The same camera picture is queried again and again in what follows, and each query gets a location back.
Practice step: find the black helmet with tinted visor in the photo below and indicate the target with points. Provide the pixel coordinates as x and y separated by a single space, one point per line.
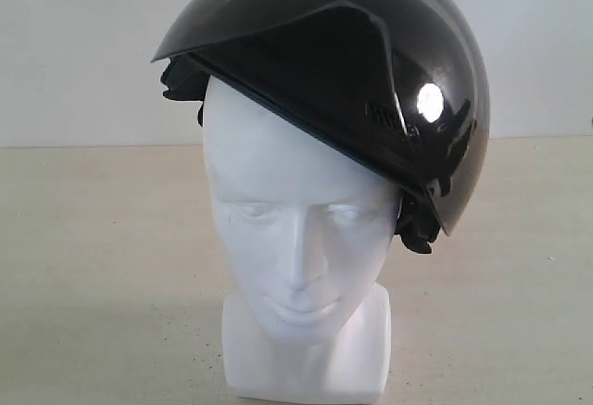
400 86

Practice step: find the white mannequin head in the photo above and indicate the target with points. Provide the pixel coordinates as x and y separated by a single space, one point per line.
306 231

